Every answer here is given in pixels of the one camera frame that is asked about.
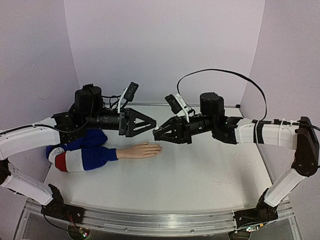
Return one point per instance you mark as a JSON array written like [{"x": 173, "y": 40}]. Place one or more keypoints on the blue white red sleeve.
[{"x": 84, "y": 154}]

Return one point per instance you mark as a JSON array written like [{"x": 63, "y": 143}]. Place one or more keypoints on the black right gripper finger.
[
  {"x": 171, "y": 136},
  {"x": 170, "y": 123}
]

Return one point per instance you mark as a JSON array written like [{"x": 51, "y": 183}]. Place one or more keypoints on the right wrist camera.
[{"x": 179, "y": 107}]

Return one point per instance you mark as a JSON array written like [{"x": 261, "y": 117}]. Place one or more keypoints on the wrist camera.
[
  {"x": 179, "y": 107},
  {"x": 127, "y": 95}
]

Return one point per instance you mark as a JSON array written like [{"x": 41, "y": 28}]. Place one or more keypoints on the mannequin hand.
[{"x": 139, "y": 151}]

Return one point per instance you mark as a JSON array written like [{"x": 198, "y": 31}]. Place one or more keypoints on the aluminium table frame rail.
[{"x": 185, "y": 224}]

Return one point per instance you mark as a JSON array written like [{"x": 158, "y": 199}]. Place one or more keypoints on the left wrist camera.
[{"x": 127, "y": 95}]

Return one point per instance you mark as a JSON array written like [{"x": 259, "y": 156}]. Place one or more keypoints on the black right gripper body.
[{"x": 186, "y": 131}]

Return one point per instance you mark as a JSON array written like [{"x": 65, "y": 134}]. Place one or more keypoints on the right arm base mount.
[{"x": 262, "y": 213}]

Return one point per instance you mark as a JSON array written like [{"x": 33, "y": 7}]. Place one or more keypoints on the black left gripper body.
[{"x": 123, "y": 126}]

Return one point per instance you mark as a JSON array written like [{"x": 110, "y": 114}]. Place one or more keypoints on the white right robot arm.
[{"x": 297, "y": 135}]

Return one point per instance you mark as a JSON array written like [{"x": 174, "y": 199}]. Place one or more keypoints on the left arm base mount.
[{"x": 60, "y": 210}]

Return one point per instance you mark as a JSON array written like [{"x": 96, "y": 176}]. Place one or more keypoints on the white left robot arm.
[{"x": 87, "y": 112}]

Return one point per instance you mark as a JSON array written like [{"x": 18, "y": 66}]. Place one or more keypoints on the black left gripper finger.
[
  {"x": 133, "y": 129},
  {"x": 138, "y": 117}
]

